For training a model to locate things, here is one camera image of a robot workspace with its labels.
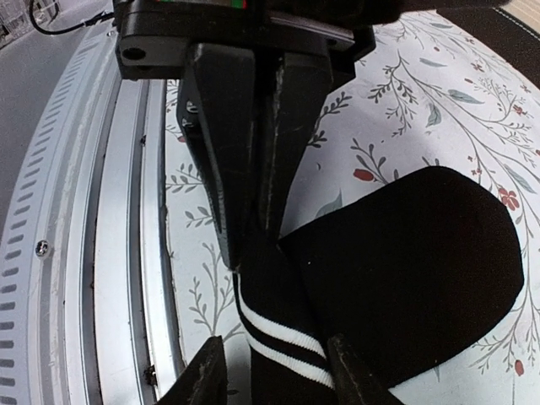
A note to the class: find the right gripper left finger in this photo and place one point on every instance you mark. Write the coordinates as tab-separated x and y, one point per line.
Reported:
204	381

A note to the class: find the black sock white stripes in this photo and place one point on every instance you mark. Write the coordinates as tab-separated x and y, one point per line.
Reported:
411	275

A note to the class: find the black compartment box open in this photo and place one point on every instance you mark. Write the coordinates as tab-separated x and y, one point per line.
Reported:
510	38

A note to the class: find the aluminium front rail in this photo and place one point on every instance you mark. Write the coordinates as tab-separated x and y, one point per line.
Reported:
87	309

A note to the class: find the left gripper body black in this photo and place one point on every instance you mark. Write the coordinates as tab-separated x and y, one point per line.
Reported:
154	36

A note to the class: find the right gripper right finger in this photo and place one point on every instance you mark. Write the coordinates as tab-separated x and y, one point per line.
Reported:
353	380

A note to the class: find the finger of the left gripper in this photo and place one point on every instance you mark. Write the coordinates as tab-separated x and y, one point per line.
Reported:
215	112
296	90

